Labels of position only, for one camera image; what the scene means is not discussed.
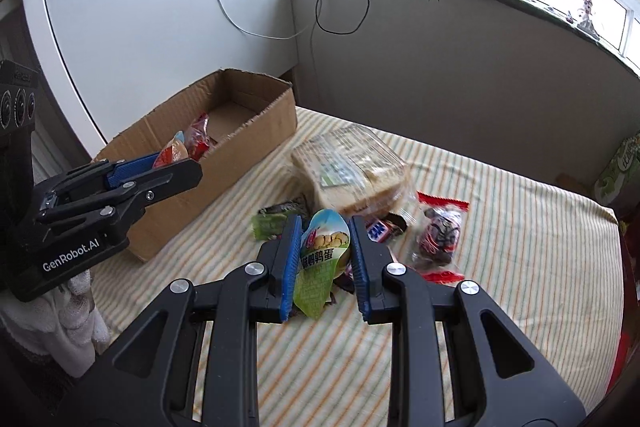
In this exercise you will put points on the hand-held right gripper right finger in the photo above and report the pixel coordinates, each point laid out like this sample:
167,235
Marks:
357,267

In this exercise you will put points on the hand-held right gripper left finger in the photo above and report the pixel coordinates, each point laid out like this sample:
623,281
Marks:
292,267

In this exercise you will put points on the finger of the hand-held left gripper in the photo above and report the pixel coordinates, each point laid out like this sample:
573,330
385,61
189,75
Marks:
170,179
132,169

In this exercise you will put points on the orange snack packet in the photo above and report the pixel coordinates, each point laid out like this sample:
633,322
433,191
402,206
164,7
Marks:
175,152

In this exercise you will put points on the light green snack pouch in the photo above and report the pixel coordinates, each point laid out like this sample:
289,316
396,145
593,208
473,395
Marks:
320,257

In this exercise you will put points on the red white blue packet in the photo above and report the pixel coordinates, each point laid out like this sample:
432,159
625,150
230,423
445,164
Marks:
382,229

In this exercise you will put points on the small green snack packet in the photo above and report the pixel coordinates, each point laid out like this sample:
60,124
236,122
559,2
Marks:
267,227

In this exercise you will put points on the red snack packet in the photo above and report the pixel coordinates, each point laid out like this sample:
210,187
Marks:
200,137

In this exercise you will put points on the dark snack packet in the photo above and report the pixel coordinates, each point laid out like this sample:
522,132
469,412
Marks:
287,207

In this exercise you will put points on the brown cardboard box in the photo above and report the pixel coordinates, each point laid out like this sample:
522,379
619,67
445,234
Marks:
240,142

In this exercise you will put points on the red clear candy packet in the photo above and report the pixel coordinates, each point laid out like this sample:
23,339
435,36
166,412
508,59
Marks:
440,232

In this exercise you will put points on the clear bag of sliced bread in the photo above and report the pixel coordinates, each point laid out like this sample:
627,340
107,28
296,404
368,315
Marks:
350,167

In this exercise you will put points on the person's left hand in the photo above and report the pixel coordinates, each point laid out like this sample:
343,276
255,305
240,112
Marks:
60,327

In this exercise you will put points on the white wardrobe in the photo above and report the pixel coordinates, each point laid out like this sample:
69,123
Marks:
150,7

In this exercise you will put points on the small figurine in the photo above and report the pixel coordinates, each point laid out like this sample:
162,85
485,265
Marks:
586,9

